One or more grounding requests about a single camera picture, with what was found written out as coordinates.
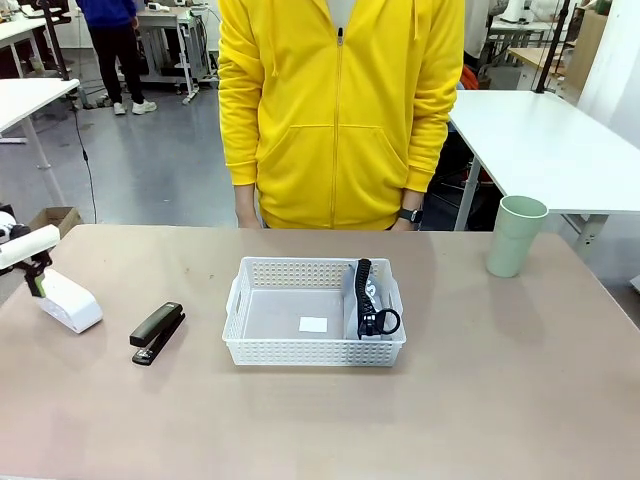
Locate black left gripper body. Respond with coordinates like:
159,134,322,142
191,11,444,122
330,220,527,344
20,249,54,279

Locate white rounded plastic device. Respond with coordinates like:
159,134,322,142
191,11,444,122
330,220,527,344
37,269,104,335

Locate black stapler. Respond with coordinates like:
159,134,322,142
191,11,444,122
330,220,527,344
129,301,188,366

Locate person's right forearm yellow sleeve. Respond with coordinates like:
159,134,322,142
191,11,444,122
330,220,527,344
218,94,262,188

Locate person's left forearm yellow sleeve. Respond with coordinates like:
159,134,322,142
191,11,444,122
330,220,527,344
402,94,454,194

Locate white perforated plastic basket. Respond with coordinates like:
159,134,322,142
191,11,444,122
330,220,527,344
222,256,408,368

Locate person's right hand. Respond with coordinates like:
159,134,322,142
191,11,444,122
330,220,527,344
234,182,263,230

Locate small open cardboard box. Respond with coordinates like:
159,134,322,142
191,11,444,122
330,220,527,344
27,205,85,237

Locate white table grey leg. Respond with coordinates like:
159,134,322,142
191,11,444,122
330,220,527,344
0,77,82,207

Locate person in blue top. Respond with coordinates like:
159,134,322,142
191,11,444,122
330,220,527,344
74,0,159,117

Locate black stand pole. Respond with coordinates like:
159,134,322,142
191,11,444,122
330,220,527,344
35,0,72,82

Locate grey background desk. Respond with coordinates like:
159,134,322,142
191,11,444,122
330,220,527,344
135,3,217,106

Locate yellow zip hoodie torso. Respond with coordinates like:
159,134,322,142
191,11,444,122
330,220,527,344
218,0,467,232

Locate orange jacket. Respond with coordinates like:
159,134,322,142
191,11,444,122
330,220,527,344
458,64,485,92

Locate pale green cup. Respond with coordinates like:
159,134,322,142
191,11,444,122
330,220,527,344
485,194,550,279

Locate large white table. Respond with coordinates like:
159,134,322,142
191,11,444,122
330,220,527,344
446,89,640,261

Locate wooden top table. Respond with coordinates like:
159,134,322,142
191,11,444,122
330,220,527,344
506,46,569,91

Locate black clamped pole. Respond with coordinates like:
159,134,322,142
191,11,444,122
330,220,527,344
532,0,581,95

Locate upright brown board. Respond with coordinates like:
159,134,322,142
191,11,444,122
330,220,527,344
566,8,611,93

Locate black floor cable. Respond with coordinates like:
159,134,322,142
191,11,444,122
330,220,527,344
72,97,100,225

